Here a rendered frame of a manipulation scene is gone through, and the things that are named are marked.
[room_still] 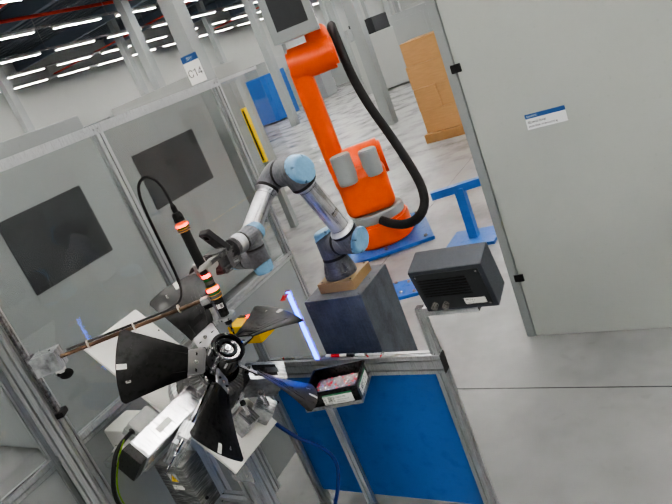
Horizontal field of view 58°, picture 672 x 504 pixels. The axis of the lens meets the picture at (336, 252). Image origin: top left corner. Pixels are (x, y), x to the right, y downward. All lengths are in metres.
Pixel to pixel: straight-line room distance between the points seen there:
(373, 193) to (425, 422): 3.67
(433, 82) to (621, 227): 6.78
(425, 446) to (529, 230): 1.47
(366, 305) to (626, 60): 1.64
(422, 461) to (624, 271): 1.58
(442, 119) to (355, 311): 7.53
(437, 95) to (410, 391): 7.83
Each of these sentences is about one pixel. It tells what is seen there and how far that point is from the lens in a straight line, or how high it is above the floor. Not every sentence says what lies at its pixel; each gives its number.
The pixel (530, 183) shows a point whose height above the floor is 0.95.
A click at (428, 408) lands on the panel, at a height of 0.61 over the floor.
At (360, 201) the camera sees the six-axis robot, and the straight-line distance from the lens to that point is 5.91.
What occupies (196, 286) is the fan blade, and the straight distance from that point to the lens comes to 2.26.
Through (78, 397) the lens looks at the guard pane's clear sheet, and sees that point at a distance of 2.66.
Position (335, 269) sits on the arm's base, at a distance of 2.71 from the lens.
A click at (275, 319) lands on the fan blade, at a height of 1.17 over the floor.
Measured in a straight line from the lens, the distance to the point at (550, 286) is 3.69.
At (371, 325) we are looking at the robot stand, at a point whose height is 0.85.
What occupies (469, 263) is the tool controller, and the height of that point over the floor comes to 1.23.
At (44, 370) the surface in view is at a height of 1.36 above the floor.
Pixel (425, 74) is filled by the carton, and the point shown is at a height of 1.04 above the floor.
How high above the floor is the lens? 2.00
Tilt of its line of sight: 18 degrees down
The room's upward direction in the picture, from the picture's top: 22 degrees counter-clockwise
